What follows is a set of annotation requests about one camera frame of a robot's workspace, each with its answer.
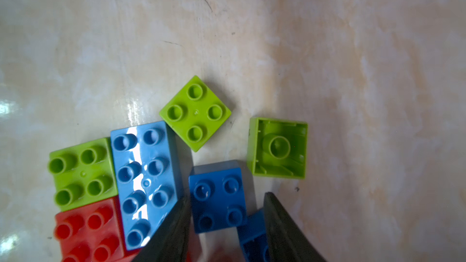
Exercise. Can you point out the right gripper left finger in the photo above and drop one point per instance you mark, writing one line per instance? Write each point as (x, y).
(170, 242)

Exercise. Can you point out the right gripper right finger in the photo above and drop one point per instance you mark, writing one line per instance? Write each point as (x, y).
(286, 241)

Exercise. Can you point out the dark blue square brick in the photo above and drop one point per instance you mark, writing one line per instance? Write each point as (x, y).
(217, 196)

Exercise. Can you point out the red long brick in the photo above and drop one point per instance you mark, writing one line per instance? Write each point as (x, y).
(93, 233)

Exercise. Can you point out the light blue long brick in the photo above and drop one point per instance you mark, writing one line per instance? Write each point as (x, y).
(149, 178)

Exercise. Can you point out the upside-down lime square brick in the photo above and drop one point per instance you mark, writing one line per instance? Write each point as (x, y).
(277, 148)

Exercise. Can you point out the lime square brick front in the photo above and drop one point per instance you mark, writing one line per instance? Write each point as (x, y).
(83, 174)

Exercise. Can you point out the lime square brick studs up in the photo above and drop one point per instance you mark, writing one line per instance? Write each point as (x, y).
(195, 113)

